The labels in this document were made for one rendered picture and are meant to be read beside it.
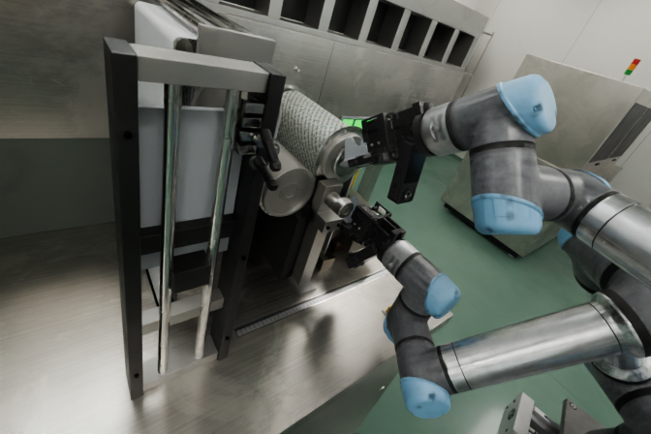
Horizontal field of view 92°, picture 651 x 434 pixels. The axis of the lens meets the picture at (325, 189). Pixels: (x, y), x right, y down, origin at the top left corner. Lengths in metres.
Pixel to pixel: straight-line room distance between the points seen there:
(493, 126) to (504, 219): 0.11
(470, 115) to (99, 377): 0.70
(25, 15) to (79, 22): 0.07
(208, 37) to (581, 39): 4.99
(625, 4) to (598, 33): 0.33
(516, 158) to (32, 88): 0.80
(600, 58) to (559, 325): 4.65
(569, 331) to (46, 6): 0.99
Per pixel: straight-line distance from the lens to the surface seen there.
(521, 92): 0.44
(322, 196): 0.66
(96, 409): 0.69
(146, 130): 0.38
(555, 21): 5.37
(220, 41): 0.44
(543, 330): 0.63
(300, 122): 0.72
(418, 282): 0.65
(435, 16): 1.28
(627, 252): 0.50
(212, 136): 0.40
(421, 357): 0.64
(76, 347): 0.75
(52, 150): 0.87
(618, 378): 1.03
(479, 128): 0.44
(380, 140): 0.54
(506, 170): 0.42
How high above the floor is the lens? 1.51
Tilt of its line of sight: 29 degrees down
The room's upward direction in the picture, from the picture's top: 18 degrees clockwise
